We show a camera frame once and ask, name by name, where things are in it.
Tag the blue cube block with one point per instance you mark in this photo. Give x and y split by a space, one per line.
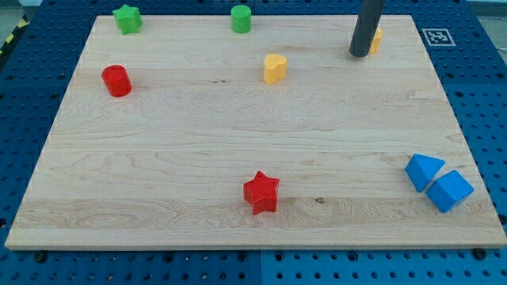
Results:
449 190

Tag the red star block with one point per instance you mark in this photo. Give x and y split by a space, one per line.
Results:
262 193

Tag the light wooden board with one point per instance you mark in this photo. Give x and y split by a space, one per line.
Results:
163 167

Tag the yellow heart block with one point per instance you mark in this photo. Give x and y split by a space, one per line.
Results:
275 68

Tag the green cylinder block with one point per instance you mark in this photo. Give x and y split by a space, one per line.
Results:
241 19

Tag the red cylinder block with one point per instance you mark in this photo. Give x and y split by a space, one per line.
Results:
116 80

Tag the yellow block behind rod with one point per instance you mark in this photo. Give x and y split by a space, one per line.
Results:
377 38

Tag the blue triangle block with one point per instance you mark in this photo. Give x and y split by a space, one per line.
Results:
421 169

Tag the dark grey cylindrical pointer rod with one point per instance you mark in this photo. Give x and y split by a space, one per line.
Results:
366 25

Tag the green star block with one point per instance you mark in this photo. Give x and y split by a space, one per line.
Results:
128 19

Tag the white fiducial marker tag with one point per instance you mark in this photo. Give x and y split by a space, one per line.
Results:
438 37

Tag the black bolt front right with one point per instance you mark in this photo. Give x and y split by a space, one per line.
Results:
480 254

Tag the yellow black hazard tape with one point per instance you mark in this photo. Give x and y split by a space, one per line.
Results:
13 38

